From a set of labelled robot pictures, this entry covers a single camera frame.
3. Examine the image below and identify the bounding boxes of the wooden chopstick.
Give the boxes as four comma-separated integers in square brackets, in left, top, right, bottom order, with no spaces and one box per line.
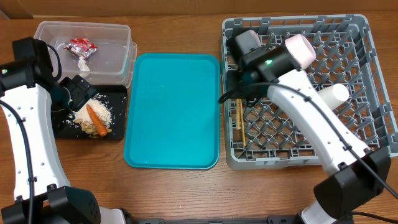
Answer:
[238,99,246,149]
[235,99,242,130]

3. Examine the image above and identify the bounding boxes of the white tissue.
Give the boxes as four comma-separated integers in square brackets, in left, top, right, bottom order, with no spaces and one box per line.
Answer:
[78,56,91,78]

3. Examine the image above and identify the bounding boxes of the orange carrot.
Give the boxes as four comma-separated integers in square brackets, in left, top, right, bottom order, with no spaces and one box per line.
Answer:
[86,104,108,137]

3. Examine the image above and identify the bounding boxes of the red foil wrapper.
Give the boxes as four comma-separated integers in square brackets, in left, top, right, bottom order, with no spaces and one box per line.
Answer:
[63,38,98,59]

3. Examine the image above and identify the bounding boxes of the pink bowl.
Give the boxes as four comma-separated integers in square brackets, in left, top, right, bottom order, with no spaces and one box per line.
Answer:
[285,34,316,69]

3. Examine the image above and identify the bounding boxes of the white cup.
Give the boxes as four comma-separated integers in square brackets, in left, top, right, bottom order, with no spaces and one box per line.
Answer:
[317,83,349,110]

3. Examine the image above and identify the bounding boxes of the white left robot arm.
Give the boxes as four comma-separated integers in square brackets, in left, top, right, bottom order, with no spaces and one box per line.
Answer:
[1,37,135,224]

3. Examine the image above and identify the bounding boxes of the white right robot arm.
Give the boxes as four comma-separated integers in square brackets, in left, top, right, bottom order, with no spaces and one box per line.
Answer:
[220,30,391,223]

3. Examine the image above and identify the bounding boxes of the grey dishwasher rack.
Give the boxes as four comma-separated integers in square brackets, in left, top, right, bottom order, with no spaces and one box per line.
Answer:
[221,14,397,170]

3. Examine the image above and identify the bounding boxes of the rice and peanut pile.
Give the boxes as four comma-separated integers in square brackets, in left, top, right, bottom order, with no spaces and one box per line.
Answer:
[62,93,113,138]

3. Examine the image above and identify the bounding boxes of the black tray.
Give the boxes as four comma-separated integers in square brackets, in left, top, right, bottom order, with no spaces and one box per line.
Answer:
[52,85,127,141]

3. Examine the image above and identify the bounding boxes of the clear plastic bin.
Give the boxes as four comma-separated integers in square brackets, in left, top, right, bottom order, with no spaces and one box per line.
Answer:
[34,21,137,88]

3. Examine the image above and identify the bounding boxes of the teal serving tray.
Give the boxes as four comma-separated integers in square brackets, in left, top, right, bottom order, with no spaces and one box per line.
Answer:
[124,53,220,170]

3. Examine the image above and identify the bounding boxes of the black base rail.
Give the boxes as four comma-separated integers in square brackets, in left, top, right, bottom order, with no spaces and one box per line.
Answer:
[125,215,303,224]

